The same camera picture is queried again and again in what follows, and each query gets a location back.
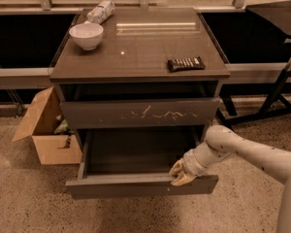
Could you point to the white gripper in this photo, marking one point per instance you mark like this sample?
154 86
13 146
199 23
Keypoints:
191 166

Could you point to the grey drawer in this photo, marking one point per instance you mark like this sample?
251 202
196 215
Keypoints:
126 162
139 113

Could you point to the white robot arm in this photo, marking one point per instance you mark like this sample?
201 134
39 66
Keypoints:
219 143

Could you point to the grey top drawer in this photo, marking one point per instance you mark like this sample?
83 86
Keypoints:
139 113

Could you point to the grey drawer cabinet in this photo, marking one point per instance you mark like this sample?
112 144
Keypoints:
131 61

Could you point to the open cardboard box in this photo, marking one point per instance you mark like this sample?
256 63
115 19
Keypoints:
39 123

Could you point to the dark chocolate bar wrapper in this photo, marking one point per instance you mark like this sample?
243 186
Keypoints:
185 64

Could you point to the green trash in box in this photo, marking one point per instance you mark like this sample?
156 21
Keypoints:
62 127

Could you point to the white ceramic bowl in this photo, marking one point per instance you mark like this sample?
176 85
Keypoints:
87 36

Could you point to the white snack bag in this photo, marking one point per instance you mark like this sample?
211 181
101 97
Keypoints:
101 12

